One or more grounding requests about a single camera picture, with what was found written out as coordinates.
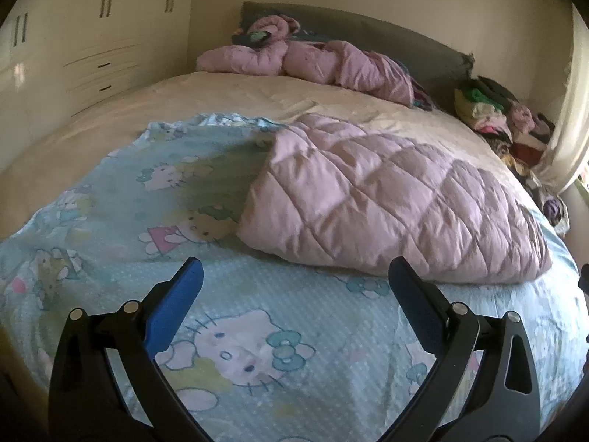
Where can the bed with cream cover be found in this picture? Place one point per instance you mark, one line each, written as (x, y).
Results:
(230, 96)

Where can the grey headboard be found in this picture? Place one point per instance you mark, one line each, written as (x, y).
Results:
(391, 32)

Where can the rolled pink cloth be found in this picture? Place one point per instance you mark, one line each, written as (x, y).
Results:
(276, 27)

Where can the pink quilted jacket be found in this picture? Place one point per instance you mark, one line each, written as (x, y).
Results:
(368, 202)

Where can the crumpled pink quilted garment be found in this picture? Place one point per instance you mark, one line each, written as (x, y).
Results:
(322, 62)

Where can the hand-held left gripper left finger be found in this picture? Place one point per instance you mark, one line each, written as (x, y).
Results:
(177, 301)

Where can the cream curtain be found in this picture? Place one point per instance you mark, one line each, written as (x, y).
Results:
(570, 124)

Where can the pile of mixed clothes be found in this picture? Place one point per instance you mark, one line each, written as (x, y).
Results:
(497, 110)

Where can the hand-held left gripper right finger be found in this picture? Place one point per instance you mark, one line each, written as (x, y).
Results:
(414, 301)

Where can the white wardrobe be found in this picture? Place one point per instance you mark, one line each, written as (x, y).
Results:
(92, 41)

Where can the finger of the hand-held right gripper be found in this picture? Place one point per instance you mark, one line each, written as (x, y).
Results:
(585, 278)

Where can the light blue cartoon printed blanket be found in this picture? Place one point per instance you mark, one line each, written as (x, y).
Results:
(276, 285)

